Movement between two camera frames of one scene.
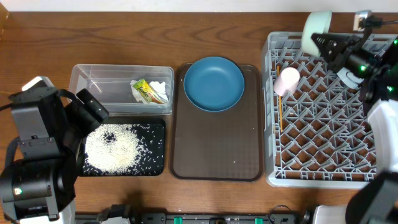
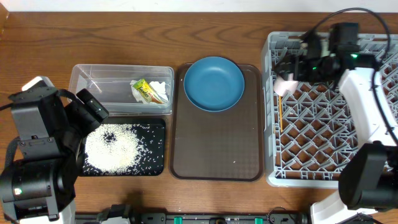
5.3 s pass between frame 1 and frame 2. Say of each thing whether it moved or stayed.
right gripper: moved
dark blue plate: stayed
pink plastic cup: stayed
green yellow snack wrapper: stayed
